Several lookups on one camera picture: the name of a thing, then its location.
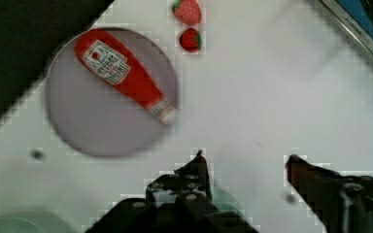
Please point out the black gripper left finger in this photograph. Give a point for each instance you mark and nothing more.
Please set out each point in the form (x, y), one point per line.
(193, 177)

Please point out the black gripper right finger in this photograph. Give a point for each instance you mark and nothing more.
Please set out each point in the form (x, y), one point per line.
(344, 204)

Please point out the silver toaster oven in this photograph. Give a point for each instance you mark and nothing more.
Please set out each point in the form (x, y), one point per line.
(356, 18)

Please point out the grey round plate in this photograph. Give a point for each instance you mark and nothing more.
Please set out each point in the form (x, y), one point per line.
(95, 119)

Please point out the dark red strawberry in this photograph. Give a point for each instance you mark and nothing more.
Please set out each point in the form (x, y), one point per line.
(190, 40)

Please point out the red ketchup bottle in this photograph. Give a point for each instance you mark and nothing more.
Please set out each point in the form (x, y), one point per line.
(111, 61)

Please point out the light red strawberry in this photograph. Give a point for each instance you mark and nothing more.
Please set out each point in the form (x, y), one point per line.
(187, 11)

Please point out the green cup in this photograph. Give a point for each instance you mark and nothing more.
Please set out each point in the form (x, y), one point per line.
(33, 222)

